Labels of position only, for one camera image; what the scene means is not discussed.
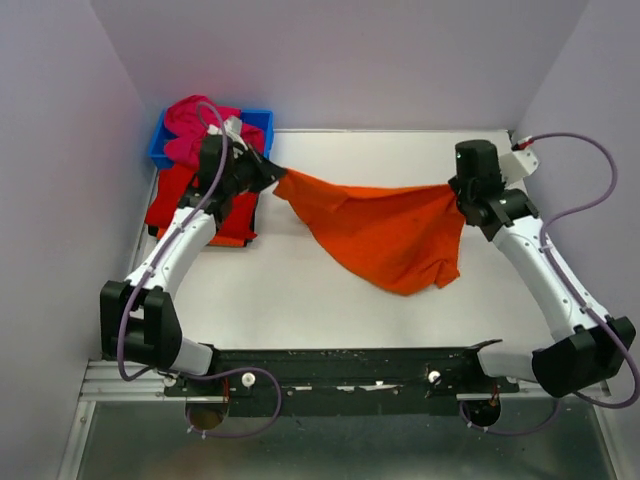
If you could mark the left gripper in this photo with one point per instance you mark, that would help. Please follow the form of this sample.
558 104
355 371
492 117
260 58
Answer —
268 172

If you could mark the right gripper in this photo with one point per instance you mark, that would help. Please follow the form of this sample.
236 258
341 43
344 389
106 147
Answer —
455 184

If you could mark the orange t-shirt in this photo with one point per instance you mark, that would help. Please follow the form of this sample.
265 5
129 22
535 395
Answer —
217 241
401 240

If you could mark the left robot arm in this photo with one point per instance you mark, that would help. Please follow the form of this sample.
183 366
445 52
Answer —
138 320

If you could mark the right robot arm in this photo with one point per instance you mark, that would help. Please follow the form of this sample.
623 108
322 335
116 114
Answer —
589 345

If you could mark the folded orange t-shirt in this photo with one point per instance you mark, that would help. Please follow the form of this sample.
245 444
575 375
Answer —
217 241

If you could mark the pink t-shirt in bin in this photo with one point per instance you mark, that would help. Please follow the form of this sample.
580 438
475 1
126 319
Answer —
182 120

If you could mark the folded red t-shirt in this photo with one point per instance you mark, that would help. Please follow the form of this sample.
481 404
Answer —
171 186

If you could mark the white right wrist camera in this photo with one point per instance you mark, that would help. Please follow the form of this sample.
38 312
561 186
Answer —
519 163

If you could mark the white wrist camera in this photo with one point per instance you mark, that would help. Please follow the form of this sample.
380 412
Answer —
519 163
232 127

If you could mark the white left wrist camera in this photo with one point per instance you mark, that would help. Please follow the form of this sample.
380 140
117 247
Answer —
232 127

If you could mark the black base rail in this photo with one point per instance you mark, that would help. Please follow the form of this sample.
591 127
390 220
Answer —
345 382

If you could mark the aluminium extrusion frame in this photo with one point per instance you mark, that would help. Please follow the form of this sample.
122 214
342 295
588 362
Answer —
102 383

